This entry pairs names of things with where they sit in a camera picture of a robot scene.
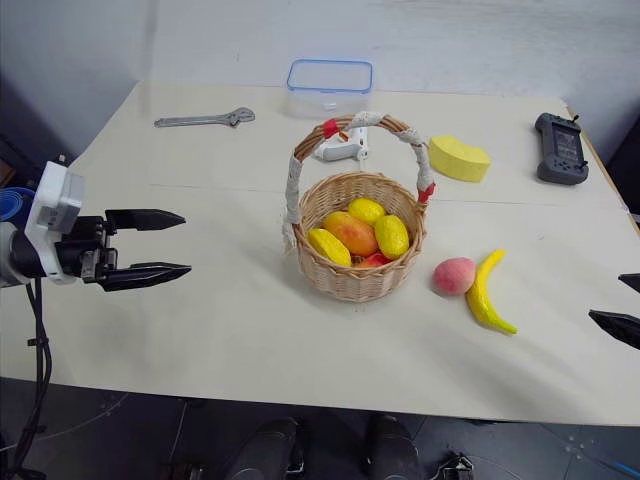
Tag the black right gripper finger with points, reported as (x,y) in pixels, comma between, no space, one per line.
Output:
(620,327)
(631,281)

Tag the yellow lemon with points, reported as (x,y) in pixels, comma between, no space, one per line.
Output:
(366,211)
(392,236)

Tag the dark grey handheld controller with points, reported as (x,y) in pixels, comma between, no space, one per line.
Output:
(561,149)

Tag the yellow sponge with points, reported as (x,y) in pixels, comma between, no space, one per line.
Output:
(457,159)

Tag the pink peach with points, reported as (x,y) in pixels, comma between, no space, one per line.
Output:
(453,276)

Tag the dark rounded robot foot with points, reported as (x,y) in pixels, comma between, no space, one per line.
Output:
(265,452)
(395,450)

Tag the white glue gun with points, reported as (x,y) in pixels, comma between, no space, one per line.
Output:
(340,146)

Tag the clear container with blue rim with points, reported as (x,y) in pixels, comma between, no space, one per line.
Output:
(329,90)

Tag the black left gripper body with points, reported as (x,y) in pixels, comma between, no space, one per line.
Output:
(85,250)

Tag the yellow banana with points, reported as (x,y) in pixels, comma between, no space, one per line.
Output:
(482,295)

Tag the red apple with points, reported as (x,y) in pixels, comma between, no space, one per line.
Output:
(374,260)

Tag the yellow starfruit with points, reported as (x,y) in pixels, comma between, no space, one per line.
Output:
(330,246)

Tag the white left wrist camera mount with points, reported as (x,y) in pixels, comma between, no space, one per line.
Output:
(51,200)

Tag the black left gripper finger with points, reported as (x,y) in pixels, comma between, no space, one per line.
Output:
(145,219)
(145,274)

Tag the blue tape roll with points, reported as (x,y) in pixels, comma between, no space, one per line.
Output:
(12,205)

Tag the orange yellow mango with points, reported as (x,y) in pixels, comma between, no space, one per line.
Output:
(352,234)

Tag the silver adjustable wrench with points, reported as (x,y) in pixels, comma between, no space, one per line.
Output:
(210,119)

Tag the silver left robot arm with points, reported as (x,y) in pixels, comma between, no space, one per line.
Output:
(7,252)

